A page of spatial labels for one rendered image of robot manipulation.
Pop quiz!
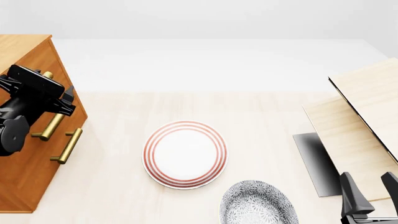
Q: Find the pale wooden shelf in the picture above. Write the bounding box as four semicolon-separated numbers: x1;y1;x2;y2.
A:
302;57;398;202

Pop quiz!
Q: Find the small flat rounded plate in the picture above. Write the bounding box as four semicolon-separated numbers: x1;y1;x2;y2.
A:
0;115;29;157

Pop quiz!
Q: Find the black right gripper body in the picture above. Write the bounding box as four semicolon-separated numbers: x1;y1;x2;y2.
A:
340;214;398;224

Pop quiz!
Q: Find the white plate with red rings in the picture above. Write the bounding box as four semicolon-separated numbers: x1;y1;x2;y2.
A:
142;119;229;190

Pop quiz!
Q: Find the grey patterned bowl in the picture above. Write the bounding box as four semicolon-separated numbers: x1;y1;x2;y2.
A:
219;179;300;224

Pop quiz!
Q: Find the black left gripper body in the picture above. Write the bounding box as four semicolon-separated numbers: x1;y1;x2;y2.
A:
0;64;76;117

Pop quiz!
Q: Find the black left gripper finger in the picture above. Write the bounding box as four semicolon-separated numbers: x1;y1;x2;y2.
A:
63;85;76;105

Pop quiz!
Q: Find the wooden cabinet with drawers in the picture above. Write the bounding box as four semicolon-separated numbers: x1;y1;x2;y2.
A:
0;34;88;213

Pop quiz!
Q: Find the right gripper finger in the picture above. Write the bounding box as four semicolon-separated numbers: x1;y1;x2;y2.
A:
381;172;398;206
339;172;376;218

